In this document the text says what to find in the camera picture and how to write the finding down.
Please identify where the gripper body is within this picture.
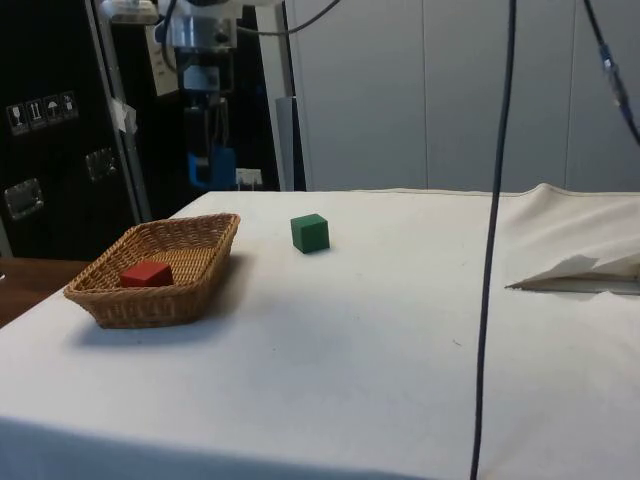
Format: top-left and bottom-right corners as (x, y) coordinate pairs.
(180, 49), (235, 108)

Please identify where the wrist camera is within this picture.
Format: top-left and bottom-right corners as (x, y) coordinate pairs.
(166, 14), (239, 52)

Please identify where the red cube block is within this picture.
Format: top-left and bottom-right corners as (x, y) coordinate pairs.
(119, 260), (175, 289)

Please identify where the black cabinet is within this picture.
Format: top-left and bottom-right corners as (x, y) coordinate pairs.
(0, 0), (307, 261)

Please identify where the black cable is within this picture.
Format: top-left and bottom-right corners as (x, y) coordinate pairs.
(582, 0), (640, 143)
(469, 0), (518, 480)
(238, 0), (343, 36)

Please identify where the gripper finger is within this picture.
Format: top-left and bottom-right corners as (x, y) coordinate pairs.
(183, 104), (208, 160)
(213, 97), (235, 150)

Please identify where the pale locker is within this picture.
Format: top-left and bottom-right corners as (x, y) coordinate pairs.
(422, 0), (568, 193)
(563, 0), (640, 193)

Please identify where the wicker basket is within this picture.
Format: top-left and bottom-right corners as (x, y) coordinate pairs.
(63, 212), (242, 330)

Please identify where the green cube block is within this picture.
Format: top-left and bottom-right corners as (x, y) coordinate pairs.
(289, 212), (331, 256)

